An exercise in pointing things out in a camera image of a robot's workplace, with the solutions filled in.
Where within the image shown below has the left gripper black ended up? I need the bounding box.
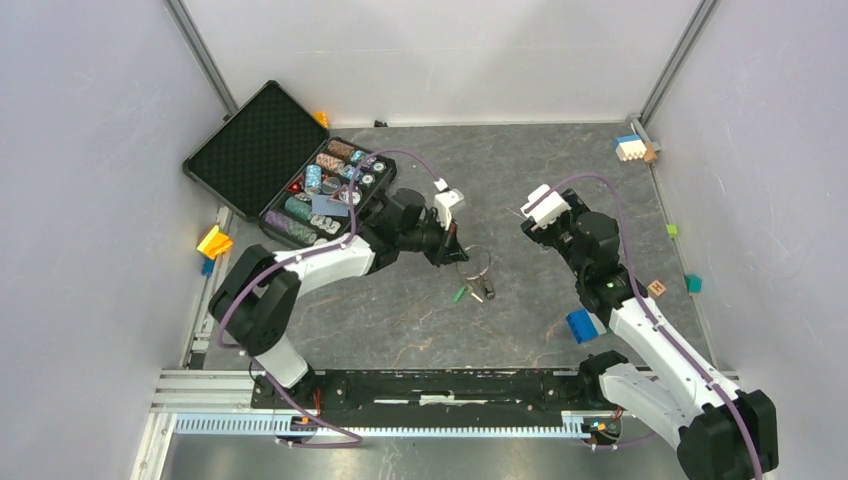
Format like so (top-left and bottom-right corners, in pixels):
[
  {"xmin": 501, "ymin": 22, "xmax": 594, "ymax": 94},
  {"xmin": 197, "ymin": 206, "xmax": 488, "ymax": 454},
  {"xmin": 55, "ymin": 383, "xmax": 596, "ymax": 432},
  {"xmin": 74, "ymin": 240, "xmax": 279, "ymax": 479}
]
[{"xmin": 397, "ymin": 210, "xmax": 468, "ymax": 268}]

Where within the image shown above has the keyring with bunch of keys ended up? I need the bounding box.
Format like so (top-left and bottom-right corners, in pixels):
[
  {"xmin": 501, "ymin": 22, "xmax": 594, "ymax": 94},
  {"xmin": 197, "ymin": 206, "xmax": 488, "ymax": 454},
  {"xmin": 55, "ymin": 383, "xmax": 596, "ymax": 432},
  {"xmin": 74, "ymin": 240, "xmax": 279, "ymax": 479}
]
[{"xmin": 455, "ymin": 245, "xmax": 492, "ymax": 282}]

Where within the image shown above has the key with green tag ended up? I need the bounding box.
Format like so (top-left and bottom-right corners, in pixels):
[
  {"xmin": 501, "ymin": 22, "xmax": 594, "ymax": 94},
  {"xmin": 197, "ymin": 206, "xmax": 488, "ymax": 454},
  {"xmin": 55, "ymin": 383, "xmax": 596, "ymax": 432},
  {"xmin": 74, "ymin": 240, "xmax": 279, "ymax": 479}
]
[{"xmin": 452, "ymin": 280, "xmax": 484, "ymax": 304}]

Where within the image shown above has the key with black tag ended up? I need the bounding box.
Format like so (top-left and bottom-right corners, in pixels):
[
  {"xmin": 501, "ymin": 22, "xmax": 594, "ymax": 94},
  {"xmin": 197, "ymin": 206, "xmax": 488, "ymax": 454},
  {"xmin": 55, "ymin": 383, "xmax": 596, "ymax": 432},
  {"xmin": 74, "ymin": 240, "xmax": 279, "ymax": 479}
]
[{"xmin": 480, "ymin": 276, "xmax": 496, "ymax": 300}]

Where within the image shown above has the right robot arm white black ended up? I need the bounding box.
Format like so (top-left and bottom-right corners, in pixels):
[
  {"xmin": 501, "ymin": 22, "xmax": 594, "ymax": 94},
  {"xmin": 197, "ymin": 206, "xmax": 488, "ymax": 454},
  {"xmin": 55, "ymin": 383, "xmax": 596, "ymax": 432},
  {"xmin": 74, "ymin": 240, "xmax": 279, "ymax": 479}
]
[{"xmin": 521, "ymin": 185, "xmax": 779, "ymax": 479}]

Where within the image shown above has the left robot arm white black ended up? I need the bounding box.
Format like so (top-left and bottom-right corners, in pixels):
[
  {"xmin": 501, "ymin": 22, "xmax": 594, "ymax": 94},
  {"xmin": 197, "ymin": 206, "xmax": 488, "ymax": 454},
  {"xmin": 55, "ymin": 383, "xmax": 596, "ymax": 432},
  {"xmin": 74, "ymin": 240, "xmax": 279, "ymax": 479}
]
[{"xmin": 208, "ymin": 188, "xmax": 469, "ymax": 408}]

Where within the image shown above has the white blue toy brick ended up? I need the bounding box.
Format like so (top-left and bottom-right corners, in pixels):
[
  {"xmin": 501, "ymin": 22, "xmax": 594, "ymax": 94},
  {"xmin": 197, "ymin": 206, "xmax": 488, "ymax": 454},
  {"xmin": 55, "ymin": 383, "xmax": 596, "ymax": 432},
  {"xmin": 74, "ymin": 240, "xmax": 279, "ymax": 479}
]
[{"xmin": 615, "ymin": 134, "xmax": 648, "ymax": 162}]

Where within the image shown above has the wooden letter cube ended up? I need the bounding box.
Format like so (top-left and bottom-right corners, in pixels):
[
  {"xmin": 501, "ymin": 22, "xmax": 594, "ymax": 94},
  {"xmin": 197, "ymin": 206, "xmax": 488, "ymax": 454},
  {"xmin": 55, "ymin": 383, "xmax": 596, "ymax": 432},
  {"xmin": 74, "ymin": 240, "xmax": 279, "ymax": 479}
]
[{"xmin": 647, "ymin": 280, "xmax": 667, "ymax": 297}]

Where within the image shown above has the teal cube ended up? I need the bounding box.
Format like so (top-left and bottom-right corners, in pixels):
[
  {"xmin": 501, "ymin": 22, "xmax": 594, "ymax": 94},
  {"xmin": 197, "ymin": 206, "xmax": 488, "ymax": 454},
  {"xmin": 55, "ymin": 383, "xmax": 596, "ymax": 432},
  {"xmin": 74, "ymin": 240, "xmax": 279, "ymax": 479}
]
[{"xmin": 684, "ymin": 273, "xmax": 702, "ymax": 295}]

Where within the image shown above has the blue card in case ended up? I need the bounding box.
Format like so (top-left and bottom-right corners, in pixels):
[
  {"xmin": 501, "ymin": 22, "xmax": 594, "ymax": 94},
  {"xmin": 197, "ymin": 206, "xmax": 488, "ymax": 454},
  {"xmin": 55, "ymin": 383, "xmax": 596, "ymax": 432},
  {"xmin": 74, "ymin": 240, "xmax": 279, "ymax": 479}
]
[{"xmin": 311, "ymin": 195, "xmax": 350, "ymax": 218}]

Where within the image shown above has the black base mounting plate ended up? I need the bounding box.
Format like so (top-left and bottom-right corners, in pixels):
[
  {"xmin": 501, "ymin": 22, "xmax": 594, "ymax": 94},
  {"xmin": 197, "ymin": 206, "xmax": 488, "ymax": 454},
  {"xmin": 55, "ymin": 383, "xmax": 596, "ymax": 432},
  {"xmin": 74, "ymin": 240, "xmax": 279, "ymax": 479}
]
[{"xmin": 287, "ymin": 368, "xmax": 623, "ymax": 428}]

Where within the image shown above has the orange block behind case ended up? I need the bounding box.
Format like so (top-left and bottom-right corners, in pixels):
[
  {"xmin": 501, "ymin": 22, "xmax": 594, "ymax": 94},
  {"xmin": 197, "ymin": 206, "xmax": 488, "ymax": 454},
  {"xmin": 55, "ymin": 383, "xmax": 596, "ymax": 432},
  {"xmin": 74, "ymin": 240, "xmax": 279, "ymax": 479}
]
[{"xmin": 313, "ymin": 111, "xmax": 329, "ymax": 129}]

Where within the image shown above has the black poker chip case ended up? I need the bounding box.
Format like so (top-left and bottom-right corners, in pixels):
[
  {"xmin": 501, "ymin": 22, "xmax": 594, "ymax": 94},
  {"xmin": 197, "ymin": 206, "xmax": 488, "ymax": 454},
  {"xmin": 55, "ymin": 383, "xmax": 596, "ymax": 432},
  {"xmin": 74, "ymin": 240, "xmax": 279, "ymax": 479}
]
[{"xmin": 182, "ymin": 80, "xmax": 397, "ymax": 248}]

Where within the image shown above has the yellow orange toy block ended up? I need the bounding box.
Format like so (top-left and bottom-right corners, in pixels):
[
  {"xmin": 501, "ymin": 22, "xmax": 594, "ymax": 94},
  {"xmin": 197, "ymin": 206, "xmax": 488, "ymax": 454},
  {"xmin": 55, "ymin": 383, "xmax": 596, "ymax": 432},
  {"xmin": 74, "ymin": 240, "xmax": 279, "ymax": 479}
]
[{"xmin": 196, "ymin": 224, "xmax": 233, "ymax": 260}]

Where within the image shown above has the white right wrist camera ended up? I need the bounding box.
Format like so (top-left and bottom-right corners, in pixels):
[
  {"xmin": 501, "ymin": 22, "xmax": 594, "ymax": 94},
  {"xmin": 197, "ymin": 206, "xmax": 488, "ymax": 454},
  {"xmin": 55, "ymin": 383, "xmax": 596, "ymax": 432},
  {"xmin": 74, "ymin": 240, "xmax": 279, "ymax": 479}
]
[{"xmin": 520, "ymin": 184, "xmax": 571, "ymax": 229}]

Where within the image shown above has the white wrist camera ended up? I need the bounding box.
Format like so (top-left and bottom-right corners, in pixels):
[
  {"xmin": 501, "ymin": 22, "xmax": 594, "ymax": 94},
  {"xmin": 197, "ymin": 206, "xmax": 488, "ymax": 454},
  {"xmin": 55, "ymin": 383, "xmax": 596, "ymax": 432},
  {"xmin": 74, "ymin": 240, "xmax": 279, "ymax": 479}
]
[
  {"xmin": 434, "ymin": 178, "xmax": 465, "ymax": 231},
  {"xmin": 520, "ymin": 184, "xmax": 571, "ymax": 229}
]

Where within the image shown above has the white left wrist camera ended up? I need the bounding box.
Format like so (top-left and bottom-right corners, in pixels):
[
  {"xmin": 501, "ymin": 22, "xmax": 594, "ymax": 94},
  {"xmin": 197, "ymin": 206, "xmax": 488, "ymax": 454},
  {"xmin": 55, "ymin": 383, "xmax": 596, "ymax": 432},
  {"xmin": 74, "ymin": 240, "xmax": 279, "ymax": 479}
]
[{"xmin": 434, "ymin": 178, "xmax": 465, "ymax": 231}]

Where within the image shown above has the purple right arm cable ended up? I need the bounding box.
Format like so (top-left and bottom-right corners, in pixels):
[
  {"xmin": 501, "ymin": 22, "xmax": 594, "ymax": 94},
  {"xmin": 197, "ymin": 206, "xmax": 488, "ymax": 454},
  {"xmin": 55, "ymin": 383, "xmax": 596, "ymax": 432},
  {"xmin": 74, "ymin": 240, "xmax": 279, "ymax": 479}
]
[{"xmin": 523, "ymin": 172, "xmax": 766, "ymax": 480}]

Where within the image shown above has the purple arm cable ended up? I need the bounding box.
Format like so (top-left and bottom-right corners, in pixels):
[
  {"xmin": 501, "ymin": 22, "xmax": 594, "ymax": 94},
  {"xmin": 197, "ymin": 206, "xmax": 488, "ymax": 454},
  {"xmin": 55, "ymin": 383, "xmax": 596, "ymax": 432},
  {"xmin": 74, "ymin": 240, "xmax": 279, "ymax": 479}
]
[
  {"xmin": 523, "ymin": 172, "xmax": 766, "ymax": 480},
  {"xmin": 216, "ymin": 147, "xmax": 445, "ymax": 450}
]

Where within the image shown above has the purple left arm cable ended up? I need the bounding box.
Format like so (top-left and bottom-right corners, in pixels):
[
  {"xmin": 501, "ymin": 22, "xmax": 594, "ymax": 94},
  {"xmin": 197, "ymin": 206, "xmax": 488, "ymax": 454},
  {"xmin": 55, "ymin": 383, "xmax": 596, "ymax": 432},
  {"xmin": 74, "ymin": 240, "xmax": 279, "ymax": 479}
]
[{"xmin": 216, "ymin": 147, "xmax": 445, "ymax": 450}]

